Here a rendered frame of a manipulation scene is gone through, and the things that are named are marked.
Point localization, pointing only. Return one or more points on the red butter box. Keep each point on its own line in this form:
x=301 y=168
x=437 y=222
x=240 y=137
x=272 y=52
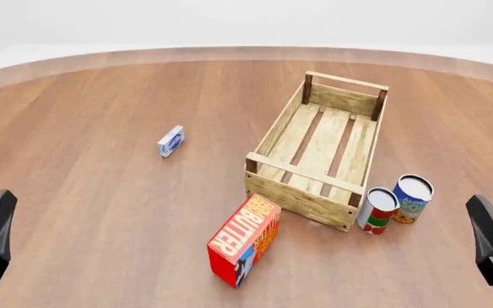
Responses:
x=240 y=234

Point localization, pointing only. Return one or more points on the blue alphabet soup tin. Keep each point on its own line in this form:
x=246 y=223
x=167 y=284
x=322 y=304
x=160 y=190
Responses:
x=411 y=200

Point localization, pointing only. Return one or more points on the wooden slat tray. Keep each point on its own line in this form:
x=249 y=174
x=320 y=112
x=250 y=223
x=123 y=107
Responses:
x=315 y=150

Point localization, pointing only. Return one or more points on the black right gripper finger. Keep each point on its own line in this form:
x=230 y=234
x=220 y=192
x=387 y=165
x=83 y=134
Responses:
x=490 y=224

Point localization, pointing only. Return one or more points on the tomato sauce tin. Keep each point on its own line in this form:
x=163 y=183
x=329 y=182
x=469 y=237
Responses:
x=377 y=211

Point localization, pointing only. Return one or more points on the small blue white box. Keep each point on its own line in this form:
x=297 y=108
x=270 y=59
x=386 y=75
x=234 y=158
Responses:
x=171 y=141

